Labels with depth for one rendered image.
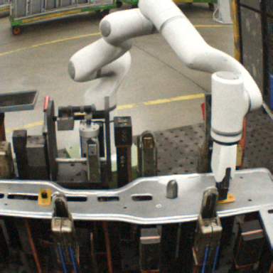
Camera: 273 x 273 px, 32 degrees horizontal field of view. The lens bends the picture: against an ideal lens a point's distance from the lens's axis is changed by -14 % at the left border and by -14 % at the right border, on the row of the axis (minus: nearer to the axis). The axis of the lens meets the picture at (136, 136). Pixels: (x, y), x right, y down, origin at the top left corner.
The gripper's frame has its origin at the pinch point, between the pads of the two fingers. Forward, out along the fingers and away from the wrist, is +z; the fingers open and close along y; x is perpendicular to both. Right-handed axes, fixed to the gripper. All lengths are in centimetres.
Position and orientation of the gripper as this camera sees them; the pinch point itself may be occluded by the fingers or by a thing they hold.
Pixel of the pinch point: (221, 190)
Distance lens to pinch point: 133.6
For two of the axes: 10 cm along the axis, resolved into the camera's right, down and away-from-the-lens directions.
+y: 0.6, 4.3, -9.0
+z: 0.1, 9.0, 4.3
